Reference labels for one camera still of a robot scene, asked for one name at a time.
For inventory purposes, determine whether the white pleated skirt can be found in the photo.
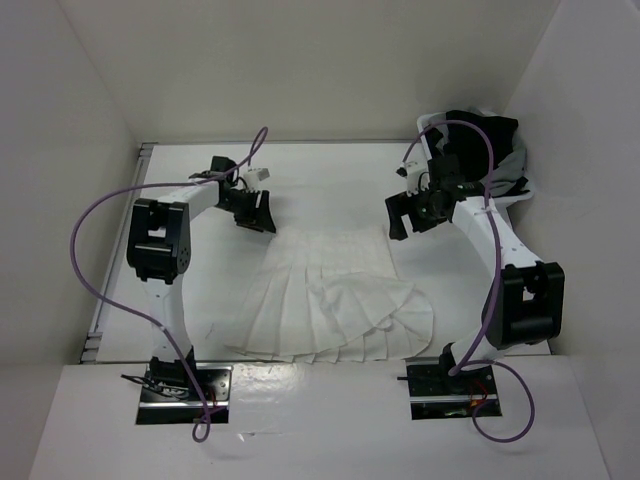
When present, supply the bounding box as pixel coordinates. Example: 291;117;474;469
223;225;434;363

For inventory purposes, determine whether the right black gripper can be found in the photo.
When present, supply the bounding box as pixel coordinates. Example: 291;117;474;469
386;183;447;240

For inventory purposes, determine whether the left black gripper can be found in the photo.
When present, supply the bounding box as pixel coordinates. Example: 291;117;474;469
217;188;277;233

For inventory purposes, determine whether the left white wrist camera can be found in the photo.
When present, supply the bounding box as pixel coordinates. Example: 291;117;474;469
242;168;270;192

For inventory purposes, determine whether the white plastic basket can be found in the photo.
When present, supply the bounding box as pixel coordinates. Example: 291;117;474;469
416;105;538;211

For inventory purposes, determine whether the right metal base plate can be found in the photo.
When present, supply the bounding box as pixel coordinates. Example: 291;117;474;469
398;357;502;420

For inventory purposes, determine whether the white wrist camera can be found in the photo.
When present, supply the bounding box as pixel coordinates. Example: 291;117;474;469
242;168;270;192
396;160;429;196

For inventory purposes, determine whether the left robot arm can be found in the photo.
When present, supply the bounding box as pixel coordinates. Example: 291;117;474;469
126;156;276;400

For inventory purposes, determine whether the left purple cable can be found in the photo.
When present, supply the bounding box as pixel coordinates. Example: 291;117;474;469
70;127;270;445

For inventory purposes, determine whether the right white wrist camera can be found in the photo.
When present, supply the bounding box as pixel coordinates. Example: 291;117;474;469
396;160;429;196

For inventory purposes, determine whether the black skirt in basket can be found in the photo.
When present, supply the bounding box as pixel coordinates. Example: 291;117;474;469
423;107;531;197

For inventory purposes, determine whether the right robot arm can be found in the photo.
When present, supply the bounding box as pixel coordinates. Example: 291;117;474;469
385;156;565;396

